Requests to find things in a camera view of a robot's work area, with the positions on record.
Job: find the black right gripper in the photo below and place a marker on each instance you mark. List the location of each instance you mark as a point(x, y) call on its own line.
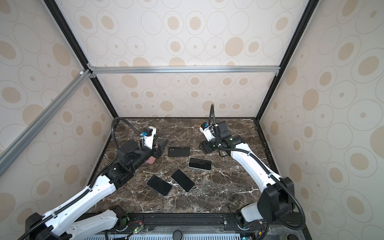
point(205, 147)

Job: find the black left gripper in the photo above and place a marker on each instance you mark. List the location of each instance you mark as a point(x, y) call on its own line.
point(158, 150)

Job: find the light blue phone case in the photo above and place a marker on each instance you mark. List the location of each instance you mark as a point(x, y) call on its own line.
point(200, 169)

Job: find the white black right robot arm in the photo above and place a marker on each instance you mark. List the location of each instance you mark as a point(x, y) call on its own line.
point(277, 195)

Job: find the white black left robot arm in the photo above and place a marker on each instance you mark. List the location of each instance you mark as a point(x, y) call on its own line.
point(62, 222)

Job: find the black phone case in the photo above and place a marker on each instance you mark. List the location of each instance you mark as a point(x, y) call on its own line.
point(179, 152)

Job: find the pink phone case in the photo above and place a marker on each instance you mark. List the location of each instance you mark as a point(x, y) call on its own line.
point(151, 161)

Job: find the black smartphone gold edge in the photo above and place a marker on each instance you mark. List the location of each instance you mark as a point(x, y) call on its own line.
point(183, 180)

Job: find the dark blue smartphone left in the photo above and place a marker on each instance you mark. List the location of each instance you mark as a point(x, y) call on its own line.
point(159, 185)

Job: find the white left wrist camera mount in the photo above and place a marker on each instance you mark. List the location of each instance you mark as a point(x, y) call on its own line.
point(147, 136)

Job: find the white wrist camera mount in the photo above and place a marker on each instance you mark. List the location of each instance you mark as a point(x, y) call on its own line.
point(208, 131)
point(147, 136)

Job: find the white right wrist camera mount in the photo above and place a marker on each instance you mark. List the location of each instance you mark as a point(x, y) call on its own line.
point(208, 131)

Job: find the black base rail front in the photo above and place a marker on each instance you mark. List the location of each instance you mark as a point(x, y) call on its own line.
point(193, 227)

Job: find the silver aluminium rail back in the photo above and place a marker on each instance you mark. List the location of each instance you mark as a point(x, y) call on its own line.
point(185, 70)

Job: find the silver aluminium rail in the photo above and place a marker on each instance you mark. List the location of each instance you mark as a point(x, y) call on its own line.
point(25, 138)
point(185, 70)

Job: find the silver aluminium rail left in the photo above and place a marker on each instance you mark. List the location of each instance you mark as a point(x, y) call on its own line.
point(25, 138)

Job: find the black corner frame post left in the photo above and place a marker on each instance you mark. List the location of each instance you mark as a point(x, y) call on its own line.
point(63, 25)

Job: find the black corner frame post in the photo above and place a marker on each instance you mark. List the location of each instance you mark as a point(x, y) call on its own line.
point(302, 25)
point(63, 25)

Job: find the black corner frame post right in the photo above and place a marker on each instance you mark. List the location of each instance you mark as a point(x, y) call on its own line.
point(302, 25)

